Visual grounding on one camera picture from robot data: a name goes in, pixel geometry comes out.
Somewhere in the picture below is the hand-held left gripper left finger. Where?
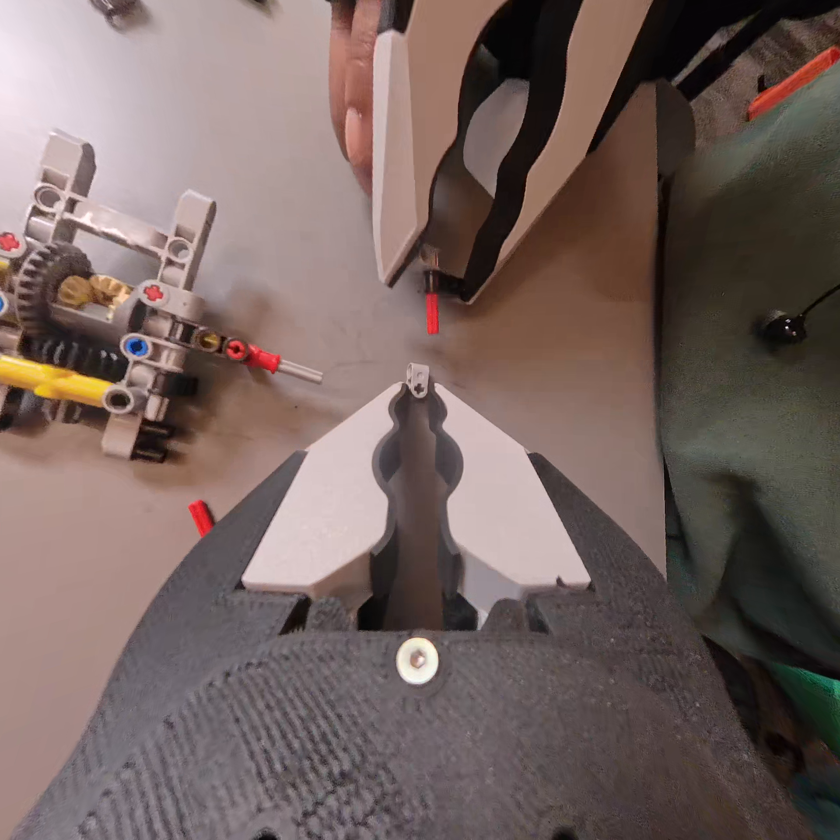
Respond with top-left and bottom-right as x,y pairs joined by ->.
241,382 -> 404,631

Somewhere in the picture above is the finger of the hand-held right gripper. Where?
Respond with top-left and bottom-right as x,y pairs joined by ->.
458,0 -> 657,304
371,0 -> 508,290

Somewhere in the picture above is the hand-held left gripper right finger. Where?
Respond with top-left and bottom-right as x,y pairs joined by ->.
430,384 -> 592,631

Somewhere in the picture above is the grey lego gearbox assembly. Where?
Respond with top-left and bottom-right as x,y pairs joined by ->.
0,128 -> 324,460

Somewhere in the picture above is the person's right hand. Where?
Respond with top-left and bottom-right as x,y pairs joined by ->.
328,7 -> 382,198

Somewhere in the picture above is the person's green hoodie torso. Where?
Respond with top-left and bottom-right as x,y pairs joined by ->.
659,59 -> 840,664

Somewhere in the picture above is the black hoodie drawstring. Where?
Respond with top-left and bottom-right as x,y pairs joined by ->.
755,282 -> 840,345

